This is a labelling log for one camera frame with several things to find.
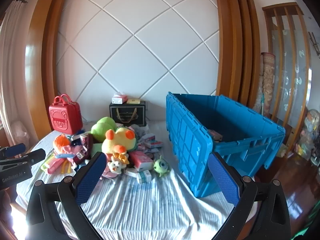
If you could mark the wooden glass partition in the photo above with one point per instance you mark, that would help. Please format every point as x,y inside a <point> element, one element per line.
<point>287,62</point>

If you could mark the yellow fabric strips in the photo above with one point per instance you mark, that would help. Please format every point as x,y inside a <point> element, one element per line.
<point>66,167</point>

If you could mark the wooden wall column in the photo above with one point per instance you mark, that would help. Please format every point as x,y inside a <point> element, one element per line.
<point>237,55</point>
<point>47,55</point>

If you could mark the orange plush toy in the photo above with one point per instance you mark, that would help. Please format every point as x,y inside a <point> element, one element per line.
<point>61,141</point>

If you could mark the dark pink box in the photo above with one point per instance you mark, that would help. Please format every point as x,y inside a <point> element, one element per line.
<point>215,135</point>

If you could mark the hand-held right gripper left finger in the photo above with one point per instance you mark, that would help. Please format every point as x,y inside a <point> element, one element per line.
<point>91,177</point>

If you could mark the white striped bed sheet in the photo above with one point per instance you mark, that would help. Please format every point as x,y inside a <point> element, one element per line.
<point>140,205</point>

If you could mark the flat gold box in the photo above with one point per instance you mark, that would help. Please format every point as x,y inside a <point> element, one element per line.
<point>133,101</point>

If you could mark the white flat small box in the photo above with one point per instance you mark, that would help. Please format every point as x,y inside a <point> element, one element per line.
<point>131,172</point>

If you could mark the blue plastic storage crate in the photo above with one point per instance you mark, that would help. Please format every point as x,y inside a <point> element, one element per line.
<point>190,142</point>

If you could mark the green one-eyed monster plush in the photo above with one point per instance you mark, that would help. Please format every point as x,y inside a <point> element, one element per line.
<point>161,165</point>

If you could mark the small white plush toy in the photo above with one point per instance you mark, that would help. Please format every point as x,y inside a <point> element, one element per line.
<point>115,166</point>

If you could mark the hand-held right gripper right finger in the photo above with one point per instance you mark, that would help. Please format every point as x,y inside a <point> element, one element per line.
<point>223,180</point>

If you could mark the rolled floral carpet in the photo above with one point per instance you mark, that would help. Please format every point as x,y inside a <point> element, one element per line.
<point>268,80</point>

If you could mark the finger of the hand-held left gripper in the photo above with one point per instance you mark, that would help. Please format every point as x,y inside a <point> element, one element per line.
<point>32,156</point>
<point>15,150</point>

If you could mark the black gift box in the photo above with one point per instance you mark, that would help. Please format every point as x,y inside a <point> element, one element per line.
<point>127,115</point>

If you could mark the pink flowered tissue pack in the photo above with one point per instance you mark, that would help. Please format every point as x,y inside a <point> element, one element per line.
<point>141,160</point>

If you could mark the pile of assorted toys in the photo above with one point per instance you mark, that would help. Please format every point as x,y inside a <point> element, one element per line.
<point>308,135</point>

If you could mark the yellow duck plush toy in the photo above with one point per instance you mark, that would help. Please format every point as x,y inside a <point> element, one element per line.
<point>117,141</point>

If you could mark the red toy suitcase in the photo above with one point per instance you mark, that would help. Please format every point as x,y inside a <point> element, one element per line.
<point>65,117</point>

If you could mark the white window curtain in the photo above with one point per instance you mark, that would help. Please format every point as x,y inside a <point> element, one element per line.
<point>10,67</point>

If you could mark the small white medicine box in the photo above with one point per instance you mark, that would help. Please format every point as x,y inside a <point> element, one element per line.
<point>144,176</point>

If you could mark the red white tissue box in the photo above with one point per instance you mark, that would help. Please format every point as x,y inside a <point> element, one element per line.
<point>119,98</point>

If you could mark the green plush toy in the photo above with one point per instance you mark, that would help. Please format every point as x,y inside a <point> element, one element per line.
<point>101,128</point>

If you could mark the pile of small medicine boxes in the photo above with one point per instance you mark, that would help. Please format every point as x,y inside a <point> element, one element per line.
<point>150,142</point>

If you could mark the green mop pole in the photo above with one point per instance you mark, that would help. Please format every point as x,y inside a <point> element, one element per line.
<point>262,103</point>

